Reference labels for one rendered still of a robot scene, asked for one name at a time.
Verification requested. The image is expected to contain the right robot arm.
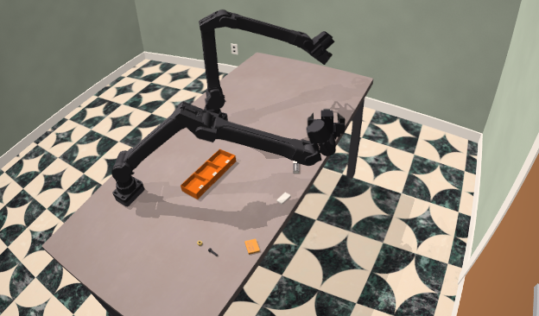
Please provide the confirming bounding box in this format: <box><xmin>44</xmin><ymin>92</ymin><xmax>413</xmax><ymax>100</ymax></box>
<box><xmin>111</xmin><ymin>101</ymin><xmax>337</xmax><ymax>203</ymax></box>

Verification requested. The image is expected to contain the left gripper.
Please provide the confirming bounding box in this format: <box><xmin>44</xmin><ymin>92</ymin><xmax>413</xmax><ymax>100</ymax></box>
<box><xmin>314</xmin><ymin>50</ymin><xmax>332</xmax><ymax>65</ymax></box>

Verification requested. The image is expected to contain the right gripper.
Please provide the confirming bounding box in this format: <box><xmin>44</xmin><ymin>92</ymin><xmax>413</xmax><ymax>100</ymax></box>
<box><xmin>308</xmin><ymin>113</ymin><xmax>345</xmax><ymax>137</ymax></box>

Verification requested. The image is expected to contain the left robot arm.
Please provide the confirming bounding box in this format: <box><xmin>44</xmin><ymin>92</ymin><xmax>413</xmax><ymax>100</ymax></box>
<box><xmin>199</xmin><ymin>9</ymin><xmax>334</xmax><ymax>120</ymax></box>

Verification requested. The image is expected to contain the orange rack of bins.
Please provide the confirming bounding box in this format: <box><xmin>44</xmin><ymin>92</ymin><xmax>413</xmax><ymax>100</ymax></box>
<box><xmin>181</xmin><ymin>149</ymin><xmax>236</xmax><ymax>199</ymax></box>

